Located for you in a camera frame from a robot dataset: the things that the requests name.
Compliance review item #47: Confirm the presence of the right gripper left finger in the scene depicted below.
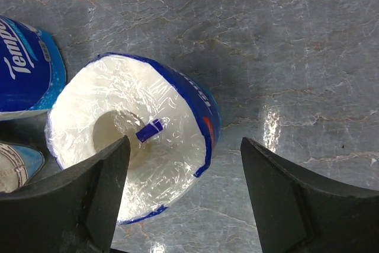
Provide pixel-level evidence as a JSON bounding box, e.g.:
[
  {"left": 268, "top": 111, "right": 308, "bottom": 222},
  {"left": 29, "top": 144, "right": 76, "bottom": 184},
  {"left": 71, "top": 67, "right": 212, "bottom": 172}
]
[{"left": 1, "top": 136, "right": 131, "bottom": 252}]

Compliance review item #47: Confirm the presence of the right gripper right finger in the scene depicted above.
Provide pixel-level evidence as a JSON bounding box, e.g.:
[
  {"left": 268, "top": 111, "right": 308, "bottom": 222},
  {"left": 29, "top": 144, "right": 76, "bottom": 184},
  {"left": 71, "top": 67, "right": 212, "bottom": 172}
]
[{"left": 240, "top": 137, "right": 378, "bottom": 252}]

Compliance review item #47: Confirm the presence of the blue paper roll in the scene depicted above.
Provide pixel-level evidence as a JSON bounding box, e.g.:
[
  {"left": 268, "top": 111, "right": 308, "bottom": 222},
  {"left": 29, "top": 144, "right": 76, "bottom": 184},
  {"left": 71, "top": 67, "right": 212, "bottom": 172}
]
[
  {"left": 45, "top": 53, "right": 221, "bottom": 224},
  {"left": 1, "top": 15, "right": 66, "bottom": 121}
]

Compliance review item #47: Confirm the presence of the blue star-shaped dish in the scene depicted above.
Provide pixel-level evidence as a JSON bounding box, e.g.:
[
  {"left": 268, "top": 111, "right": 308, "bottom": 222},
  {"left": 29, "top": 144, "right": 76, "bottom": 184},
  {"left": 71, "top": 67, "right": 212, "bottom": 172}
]
[{"left": 0, "top": 142, "right": 45, "bottom": 193}]

